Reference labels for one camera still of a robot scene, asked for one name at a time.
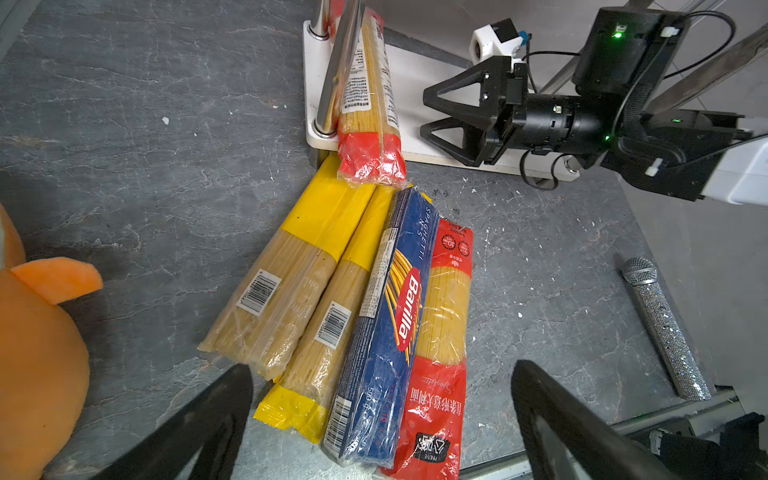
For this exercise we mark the yellow spaghetti bag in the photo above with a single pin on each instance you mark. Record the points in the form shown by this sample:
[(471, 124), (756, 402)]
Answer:
[(267, 314), (302, 398)]

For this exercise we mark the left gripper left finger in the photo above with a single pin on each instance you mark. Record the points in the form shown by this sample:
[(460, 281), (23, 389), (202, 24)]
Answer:
[(208, 429)]

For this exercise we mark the blue Barilla spaghetti box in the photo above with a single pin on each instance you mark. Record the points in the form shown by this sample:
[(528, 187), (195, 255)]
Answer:
[(369, 402)]

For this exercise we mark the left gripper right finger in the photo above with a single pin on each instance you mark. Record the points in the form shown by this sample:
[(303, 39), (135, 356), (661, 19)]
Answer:
[(558, 431)]

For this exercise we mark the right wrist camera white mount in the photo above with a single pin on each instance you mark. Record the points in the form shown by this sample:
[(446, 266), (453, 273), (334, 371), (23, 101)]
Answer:
[(501, 38)]

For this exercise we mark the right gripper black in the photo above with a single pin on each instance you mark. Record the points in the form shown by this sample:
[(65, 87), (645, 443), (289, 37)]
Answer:
[(606, 123)]

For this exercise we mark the white two-tier shelf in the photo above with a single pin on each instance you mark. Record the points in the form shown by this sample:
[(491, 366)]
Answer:
[(410, 73)]

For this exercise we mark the red white label spaghetti bag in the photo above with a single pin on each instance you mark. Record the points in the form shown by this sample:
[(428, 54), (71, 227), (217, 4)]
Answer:
[(370, 146)]

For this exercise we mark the glitter silver microphone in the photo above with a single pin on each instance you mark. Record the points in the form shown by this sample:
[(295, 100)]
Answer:
[(665, 330)]

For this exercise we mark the orange shark plush toy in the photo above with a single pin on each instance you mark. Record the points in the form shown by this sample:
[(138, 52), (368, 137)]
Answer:
[(45, 369)]

